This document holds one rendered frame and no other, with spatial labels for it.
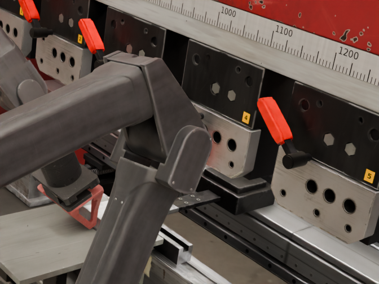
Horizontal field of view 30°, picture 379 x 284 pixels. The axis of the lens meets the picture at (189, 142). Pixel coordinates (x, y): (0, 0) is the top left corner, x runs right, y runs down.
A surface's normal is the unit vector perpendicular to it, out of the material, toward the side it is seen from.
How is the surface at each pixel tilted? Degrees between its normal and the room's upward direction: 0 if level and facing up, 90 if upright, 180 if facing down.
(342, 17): 90
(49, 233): 0
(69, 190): 27
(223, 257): 0
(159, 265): 90
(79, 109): 77
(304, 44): 90
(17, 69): 70
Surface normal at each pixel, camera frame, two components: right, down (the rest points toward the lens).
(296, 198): -0.74, 0.13
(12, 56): 0.55, 0.00
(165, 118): 0.63, 0.20
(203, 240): 0.15, -0.92
